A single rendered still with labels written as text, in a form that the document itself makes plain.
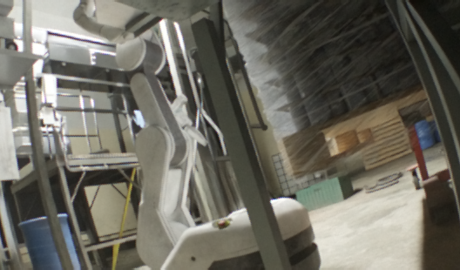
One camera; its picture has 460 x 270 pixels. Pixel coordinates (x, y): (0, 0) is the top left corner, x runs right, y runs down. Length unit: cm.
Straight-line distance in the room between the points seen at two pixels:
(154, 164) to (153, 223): 23
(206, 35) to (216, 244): 62
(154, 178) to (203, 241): 36
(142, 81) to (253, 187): 90
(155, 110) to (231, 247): 63
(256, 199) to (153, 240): 77
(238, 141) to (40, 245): 216
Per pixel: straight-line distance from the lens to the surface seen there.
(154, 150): 140
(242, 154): 75
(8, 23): 245
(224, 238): 113
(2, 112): 267
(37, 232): 271
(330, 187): 434
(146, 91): 151
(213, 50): 81
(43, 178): 230
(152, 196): 142
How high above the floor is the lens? 41
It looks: 9 degrees up
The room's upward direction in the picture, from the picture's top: 17 degrees counter-clockwise
